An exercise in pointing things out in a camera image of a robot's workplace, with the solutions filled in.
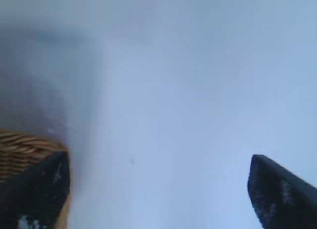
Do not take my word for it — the tan woven wicker basket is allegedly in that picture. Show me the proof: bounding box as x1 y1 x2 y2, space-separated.
0 131 73 229

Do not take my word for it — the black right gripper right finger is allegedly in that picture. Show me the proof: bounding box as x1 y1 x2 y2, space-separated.
247 154 317 229

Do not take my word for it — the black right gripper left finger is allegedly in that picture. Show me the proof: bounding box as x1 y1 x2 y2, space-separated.
0 151 71 229

